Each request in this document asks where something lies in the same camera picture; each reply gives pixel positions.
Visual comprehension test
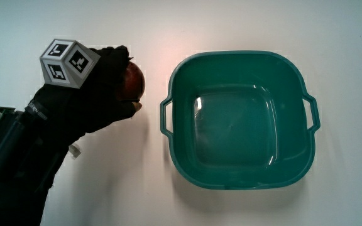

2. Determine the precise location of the black forearm sensor unit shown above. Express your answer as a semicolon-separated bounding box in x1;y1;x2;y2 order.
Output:
0;106;45;183

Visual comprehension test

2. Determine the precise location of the person's left forearm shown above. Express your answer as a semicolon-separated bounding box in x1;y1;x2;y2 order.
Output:
0;108;86;226

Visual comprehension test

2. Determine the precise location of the person's left hand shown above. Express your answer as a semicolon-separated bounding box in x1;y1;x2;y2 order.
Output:
25;38;143;135

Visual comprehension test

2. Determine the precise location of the green plastic basin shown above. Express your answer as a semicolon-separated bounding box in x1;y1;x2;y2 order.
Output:
160;50;322;191

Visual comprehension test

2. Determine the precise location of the white desk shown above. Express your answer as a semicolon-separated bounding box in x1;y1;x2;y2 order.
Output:
0;0;362;226

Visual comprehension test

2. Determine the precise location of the white glove tag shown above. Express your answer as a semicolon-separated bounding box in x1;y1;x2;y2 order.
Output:
69;143;82;159

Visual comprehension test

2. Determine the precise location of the red apple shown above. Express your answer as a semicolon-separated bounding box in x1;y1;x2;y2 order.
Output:
116;61;146;103

